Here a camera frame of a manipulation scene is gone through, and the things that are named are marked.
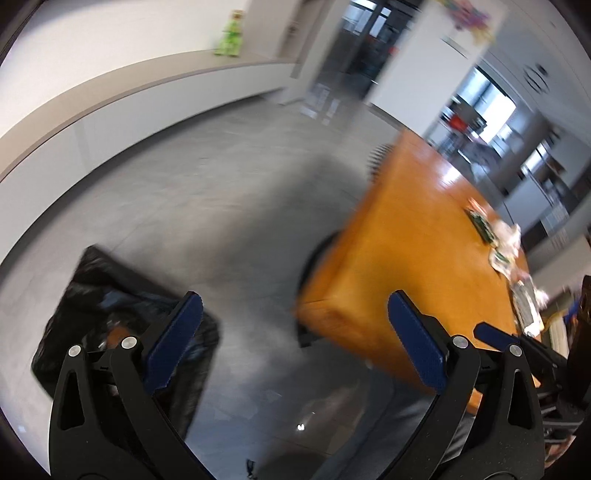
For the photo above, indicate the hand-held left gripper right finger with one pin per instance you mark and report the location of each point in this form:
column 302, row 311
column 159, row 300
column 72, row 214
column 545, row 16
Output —
column 415, row 341

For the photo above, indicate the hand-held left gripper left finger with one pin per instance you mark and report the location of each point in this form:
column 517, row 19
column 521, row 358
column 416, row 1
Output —
column 175, row 341

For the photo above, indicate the cream ribbed pad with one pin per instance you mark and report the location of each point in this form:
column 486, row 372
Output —
column 557, row 330

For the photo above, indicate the colourful wall poster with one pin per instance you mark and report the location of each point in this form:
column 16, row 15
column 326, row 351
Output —
column 466, row 16

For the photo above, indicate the glass door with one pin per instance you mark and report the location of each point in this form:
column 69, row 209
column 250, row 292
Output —
column 355, row 50

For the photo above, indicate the white partition panel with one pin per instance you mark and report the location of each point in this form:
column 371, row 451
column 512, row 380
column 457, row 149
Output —
column 415, row 60

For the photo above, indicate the blue bag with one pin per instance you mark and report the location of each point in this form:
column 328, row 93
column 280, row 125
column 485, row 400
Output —
column 576, row 308

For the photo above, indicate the white crumpled plastic wrapper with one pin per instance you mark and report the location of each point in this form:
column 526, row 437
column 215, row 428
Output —
column 509, row 239

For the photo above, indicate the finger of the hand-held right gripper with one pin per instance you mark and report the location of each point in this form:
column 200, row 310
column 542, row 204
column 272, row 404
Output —
column 490, row 333

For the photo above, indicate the round wooden table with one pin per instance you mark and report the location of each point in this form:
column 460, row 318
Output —
column 406, row 240

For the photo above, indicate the grey flat packet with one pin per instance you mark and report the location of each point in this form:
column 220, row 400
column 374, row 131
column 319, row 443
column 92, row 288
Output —
column 526, row 305

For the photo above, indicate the black garbage bag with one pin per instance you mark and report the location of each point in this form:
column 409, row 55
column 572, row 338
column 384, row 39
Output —
column 92, row 286

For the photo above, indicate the green toy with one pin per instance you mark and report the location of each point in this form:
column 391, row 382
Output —
column 229, row 36

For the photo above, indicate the green flat packet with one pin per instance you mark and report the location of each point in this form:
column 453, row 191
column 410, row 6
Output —
column 481, row 222

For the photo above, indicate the red plastic bag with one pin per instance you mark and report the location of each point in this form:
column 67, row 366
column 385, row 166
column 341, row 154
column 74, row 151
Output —
column 457, row 123

